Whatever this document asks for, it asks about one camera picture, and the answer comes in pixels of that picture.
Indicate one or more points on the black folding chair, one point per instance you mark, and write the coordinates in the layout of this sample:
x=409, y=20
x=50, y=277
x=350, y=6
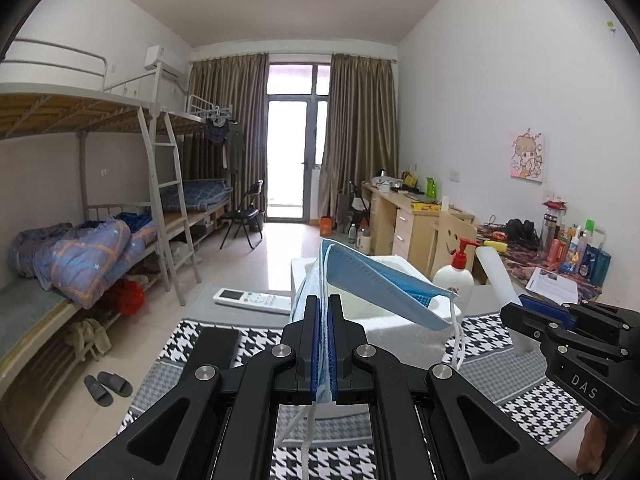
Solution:
x=245, y=215

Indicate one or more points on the pink cartoon wall poster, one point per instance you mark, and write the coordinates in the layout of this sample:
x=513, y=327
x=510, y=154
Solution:
x=527, y=157

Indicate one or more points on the blue plaid quilt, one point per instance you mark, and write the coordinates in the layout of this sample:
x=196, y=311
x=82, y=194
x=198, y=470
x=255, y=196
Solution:
x=85, y=255

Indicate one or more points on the wooden smiley chair back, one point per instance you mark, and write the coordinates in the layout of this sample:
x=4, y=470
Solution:
x=450, y=240

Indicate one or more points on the red bag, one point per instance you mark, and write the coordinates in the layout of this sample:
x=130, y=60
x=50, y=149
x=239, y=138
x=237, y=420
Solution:
x=125, y=297

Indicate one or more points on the white foam box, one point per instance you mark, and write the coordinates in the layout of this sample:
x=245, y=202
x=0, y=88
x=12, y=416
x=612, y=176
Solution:
x=400, y=340

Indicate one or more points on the black smartphone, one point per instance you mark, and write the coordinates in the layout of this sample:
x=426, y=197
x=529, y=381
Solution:
x=215, y=345

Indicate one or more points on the person's right hand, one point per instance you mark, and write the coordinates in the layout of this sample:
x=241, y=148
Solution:
x=592, y=447

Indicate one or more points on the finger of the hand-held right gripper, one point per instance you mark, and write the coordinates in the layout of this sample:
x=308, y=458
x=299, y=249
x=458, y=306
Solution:
x=525, y=322
x=545, y=306

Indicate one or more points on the translucent white plastic tube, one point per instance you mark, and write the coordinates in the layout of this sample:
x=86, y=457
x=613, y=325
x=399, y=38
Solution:
x=497, y=275

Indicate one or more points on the houndstooth tablecloth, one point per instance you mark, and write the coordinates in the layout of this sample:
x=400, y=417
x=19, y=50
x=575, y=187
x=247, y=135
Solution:
x=510, y=385

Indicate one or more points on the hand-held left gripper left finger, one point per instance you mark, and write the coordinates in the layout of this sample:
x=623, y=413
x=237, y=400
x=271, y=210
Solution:
x=312, y=350

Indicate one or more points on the tall thermos bottle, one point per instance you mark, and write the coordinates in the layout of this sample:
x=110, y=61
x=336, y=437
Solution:
x=549, y=235

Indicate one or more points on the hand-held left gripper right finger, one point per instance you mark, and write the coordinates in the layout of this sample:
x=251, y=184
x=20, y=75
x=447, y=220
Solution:
x=334, y=350

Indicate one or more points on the glass balcony door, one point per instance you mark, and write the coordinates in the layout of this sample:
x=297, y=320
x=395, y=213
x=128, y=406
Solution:
x=290, y=150

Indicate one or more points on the red bottle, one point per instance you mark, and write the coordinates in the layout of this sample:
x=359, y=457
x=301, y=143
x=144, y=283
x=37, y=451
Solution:
x=558, y=251

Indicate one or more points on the white remote control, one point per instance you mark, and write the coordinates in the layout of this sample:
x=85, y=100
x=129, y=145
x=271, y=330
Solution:
x=250, y=300

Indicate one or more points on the beige cloth bundle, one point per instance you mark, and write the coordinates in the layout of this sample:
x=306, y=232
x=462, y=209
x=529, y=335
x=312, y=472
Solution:
x=87, y=337

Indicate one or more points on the blue face mask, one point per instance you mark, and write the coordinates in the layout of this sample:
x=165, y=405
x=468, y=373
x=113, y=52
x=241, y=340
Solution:
x=380, y=275

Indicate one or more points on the metal bunk bed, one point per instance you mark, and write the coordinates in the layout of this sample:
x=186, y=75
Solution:
x=200, y=125
x=75, y=110

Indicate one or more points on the grey slipper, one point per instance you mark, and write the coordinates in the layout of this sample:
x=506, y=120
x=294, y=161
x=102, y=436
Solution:
x=97, y=390
x=116, y=383

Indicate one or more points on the dark hanging clothes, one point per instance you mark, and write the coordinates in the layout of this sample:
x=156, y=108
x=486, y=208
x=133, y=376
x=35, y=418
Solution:
x=217, y=135

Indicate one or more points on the desk with patterned cloth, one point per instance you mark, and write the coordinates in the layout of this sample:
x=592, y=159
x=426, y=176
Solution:
x=520, y=255

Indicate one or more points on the white lotion pump bottle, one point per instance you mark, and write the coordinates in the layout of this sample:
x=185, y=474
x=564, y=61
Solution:
x=457, y=280

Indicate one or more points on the green plastic container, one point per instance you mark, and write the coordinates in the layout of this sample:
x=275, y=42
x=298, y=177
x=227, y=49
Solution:
x=431, y=187

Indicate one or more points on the brown curtain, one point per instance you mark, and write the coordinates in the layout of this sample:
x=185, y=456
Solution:
x=357, y=130
x=240, y=120

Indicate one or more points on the light wooden desk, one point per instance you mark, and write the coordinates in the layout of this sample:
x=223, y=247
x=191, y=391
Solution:
x=407, y=225

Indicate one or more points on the folded blue quilt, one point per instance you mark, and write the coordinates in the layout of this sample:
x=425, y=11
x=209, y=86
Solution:
x=200, y=195

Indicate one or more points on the white air conditioner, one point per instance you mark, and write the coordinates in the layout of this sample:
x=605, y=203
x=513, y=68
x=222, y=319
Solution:
x=162, y=60

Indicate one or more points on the printed paper sheets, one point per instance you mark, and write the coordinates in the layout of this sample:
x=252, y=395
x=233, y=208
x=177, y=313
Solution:
x=552, y=285

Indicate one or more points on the yellow tool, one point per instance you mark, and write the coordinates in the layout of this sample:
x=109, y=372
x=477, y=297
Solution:
x=495, y=245

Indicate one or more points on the orange container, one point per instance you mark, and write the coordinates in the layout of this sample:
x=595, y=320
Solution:
x=327, y=225

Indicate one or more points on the yellow-green wall hook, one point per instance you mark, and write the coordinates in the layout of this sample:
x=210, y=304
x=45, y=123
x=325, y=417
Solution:
x=610, y=25

